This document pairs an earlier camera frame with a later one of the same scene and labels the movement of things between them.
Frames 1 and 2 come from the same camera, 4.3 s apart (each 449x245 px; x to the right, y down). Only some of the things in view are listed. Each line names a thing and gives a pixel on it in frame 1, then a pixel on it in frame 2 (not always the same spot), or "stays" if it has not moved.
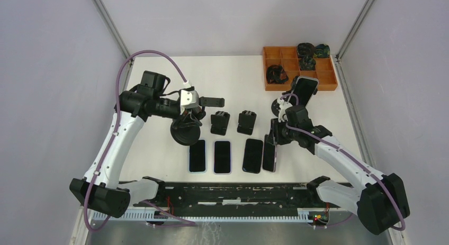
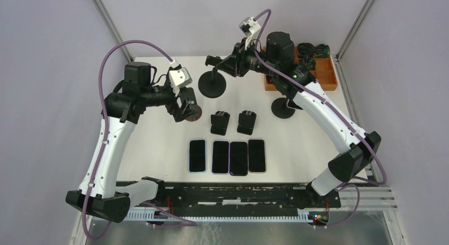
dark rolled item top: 305,48 stays
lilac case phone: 222,157 stays
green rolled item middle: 307,63 stays
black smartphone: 197,157 stays
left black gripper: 189,117 -> 174,108
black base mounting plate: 235,199 stays
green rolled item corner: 322,51 stays
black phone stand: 246,122 stays
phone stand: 188,135 -> 212,83
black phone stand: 219,122 stays
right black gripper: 274,136 -> 235,64
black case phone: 252,155 -> 238,158
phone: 269,155 -> 257,156
